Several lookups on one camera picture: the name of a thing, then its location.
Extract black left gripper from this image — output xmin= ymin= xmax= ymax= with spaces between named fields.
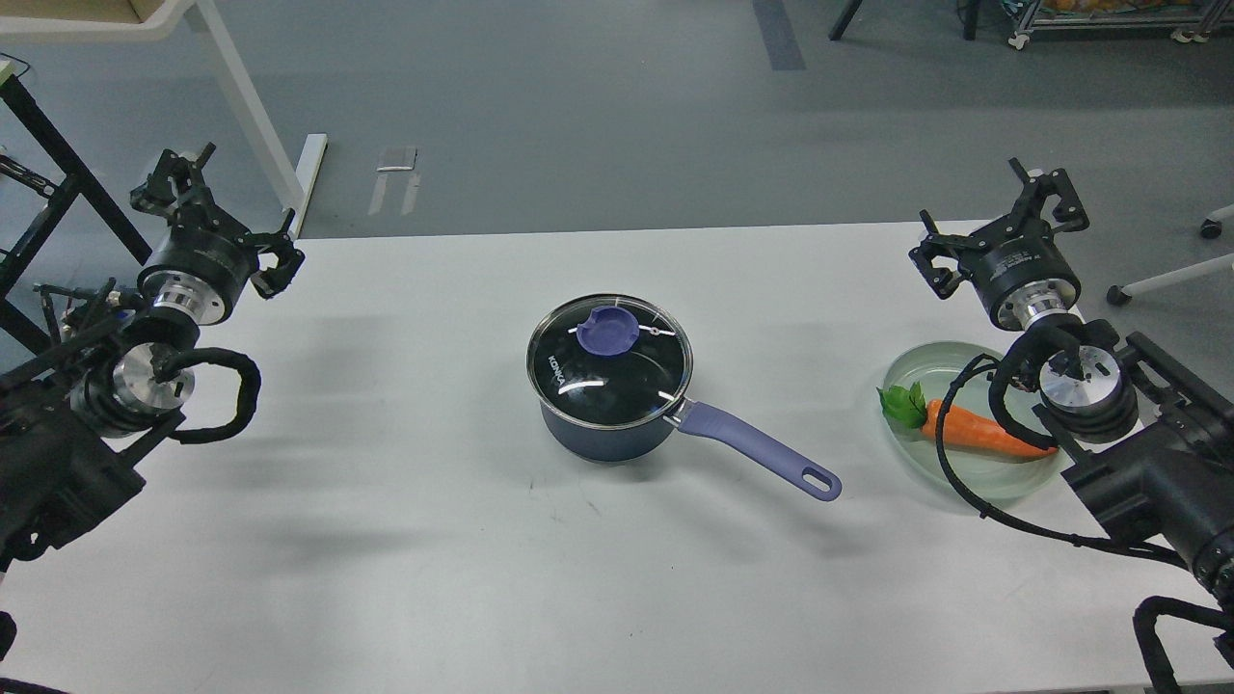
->
xmin=130 ymin=144 xmax=306 ymax=326

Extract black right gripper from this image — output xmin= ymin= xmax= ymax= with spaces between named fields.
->
xmin=909 ymin=158 xmax=1091 ymax=333

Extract glass pot lid blue knob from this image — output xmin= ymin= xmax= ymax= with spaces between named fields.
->
xmin=524 ymin=294 xmax=695 ymax=429

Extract dark blue saucepan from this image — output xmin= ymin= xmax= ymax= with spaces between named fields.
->
xmin=524 ymin=293 xmax=843 ymax=501

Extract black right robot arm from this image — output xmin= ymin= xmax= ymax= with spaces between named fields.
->
xmin=903 ymin=159 xmax=1233 ymax=693

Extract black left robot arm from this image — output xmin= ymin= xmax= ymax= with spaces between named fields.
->
xmin=1 ymin=144 xmax=305 ymax=567

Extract orange toy carrot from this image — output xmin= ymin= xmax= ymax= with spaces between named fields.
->
xmin=877 ymin=382 xmax=1058 ymax=461

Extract white office chair base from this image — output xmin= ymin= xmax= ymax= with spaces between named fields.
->
xmin=1104 ymin=203 xmax=1233 ymax=307

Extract black furniture legs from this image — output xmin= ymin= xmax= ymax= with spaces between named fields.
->
xmin=827 ymin=1 xmax=986 ymax=42

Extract clear glass plate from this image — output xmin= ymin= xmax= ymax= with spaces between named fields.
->
xmin=877 ymin=341 xmax=1067 ymax=505

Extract black metal stand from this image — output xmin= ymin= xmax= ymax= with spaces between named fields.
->
xmin=1 ymin=59 xmax=151 ymax=354

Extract metal wheeled cart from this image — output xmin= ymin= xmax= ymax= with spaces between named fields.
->
xmin=1000 ymin=1 xmax=1232 ymax=51

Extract white desk with leg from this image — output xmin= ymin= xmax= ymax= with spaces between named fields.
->
xmin=0 ymin=0 xmax=329 ymax=238

